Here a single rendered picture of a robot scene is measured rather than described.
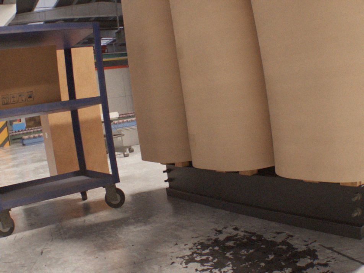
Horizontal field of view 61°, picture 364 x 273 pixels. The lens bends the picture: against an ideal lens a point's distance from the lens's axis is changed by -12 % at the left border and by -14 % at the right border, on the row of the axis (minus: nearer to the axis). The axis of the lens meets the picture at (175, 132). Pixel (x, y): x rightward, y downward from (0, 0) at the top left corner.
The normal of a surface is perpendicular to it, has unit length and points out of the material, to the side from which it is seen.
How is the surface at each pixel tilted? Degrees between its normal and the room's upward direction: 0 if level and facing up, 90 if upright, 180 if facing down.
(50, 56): 90
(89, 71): 90
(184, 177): 90
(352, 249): 0
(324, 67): 90
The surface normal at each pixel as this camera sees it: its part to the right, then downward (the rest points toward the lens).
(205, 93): -0.84, 0.15
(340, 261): -0.14, -0.99
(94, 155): 0.53, -0.01
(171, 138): -0.26, 0.11
